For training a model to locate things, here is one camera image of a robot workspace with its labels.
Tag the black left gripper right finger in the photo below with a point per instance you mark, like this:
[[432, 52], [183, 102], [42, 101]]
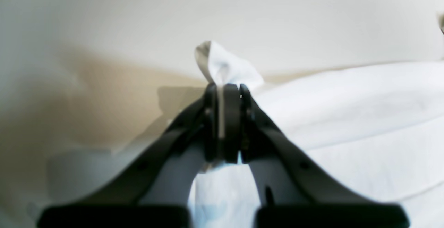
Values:
[[294, 191]]

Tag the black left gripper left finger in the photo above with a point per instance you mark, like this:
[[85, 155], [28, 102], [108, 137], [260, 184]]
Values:
[[153, 190]]

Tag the white T-shirt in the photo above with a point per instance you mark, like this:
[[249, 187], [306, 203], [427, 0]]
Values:
[[378, 130]]

